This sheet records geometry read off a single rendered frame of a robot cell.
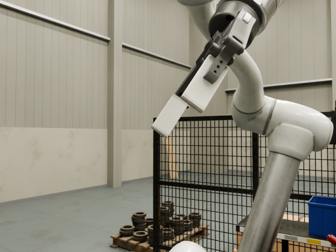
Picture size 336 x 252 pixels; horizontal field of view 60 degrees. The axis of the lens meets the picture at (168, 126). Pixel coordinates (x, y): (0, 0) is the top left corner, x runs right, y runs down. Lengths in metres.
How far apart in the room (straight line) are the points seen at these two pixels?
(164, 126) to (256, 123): 0.58
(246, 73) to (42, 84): 6.65
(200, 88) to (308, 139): 0.69
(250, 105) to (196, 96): 0.60
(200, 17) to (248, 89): 0.26
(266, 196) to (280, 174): 0.08
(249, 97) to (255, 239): 0.44
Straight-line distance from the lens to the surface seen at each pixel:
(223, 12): 0.47
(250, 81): 0.84
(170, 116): 0.46
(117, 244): 4.08
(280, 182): 0.99
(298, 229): 1.45
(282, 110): 1.00
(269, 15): 0.51
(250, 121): 1.00
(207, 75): 0.34
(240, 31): 0.38
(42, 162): 7.21
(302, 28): 11.45
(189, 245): 1.08
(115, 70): 8.33
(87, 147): 7.86
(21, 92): 7.03
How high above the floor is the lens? 1.44
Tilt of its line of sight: 2 degrees up
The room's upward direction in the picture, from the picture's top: straight up
